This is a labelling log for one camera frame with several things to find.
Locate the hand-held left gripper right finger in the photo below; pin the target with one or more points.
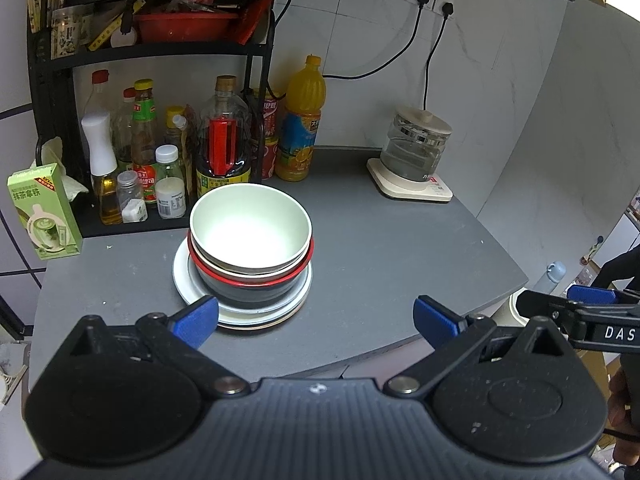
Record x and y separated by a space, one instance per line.
437 320

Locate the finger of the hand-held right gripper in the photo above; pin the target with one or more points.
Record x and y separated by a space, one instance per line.
592 294
542 302

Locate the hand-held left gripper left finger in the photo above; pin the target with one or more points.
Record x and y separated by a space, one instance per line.
195 322

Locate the white plate with blue print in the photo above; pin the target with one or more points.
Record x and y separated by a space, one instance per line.
182 280

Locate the red-rimmed dark bowl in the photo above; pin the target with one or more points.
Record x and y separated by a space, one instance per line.
250 292

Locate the gold-rimmed white plate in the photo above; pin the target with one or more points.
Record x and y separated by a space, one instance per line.
265 325

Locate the pale green bowl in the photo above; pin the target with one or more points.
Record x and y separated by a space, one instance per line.
250 230

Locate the person's right hand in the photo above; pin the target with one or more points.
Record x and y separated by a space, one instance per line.
620 397

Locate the blue water bottle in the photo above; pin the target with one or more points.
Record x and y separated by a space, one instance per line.
555 277

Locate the white round bin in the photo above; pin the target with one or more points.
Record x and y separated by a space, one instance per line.
507 312

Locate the person's dark clothing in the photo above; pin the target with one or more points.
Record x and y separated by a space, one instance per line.
620 270

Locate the cream kettle base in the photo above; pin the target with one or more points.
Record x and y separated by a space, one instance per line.
415 191

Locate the small clear glass jar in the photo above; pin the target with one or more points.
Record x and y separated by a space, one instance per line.
132 200

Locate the glass electric kettle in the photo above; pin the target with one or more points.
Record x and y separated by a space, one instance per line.
415 150

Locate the white-topped oil bottle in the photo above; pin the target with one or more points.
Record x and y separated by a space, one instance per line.
102 170

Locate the green tea box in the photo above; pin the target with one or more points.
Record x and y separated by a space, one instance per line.
45 210

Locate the yellow-capped green label bottle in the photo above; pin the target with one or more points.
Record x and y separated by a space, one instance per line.
144 130

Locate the red-capped brown bottle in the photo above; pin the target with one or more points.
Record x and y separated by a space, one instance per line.
125 130

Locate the white crumpled tissue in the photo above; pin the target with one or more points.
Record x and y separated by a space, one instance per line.
55 160

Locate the orange juice bottle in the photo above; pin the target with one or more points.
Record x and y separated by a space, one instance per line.
300 130

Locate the red-capped clear bottle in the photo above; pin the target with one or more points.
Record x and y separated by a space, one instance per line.
99 95

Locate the black metal storage rack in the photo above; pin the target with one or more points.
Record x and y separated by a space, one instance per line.
45 75

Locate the red plastic basket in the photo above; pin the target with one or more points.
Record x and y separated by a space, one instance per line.
185 25

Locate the yellow measuring strip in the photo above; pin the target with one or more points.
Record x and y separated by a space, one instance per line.
107 30

